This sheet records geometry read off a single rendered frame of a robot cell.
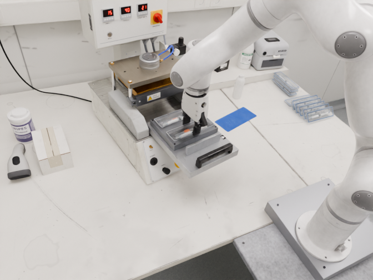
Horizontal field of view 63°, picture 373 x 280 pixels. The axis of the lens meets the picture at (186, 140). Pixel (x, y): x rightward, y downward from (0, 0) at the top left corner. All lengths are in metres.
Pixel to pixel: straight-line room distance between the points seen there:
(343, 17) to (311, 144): 1.03
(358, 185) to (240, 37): 0.46
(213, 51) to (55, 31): 1.05
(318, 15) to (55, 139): 1.06
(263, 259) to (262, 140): 0.61
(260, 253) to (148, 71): 0.78
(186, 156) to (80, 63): 0.97
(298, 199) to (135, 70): 0.80
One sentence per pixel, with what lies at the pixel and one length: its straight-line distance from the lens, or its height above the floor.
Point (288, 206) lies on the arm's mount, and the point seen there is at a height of 0.80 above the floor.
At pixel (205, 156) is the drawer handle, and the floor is 1.01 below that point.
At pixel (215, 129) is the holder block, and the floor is 0.99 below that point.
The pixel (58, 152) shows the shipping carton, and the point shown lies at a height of 0.84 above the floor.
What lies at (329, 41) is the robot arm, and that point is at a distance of 0.68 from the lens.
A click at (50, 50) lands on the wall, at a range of 1.76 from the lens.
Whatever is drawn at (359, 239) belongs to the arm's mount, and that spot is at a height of 0.80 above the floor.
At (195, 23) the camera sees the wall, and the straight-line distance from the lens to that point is 1.94.
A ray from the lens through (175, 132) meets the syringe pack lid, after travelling 1.10.
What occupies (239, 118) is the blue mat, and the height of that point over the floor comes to 0.75.
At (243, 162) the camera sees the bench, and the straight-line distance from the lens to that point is 1.40.
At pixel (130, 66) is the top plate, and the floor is 1.11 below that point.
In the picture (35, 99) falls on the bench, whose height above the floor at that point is 0.75.
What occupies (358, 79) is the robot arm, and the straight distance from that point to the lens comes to 0.79.
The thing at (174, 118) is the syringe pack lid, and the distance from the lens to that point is 1.16.
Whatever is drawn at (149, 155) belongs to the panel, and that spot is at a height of 0.86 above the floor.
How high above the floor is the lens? 1.73
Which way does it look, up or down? 43 degrees down
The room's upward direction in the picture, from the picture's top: 7 degrees clockwise
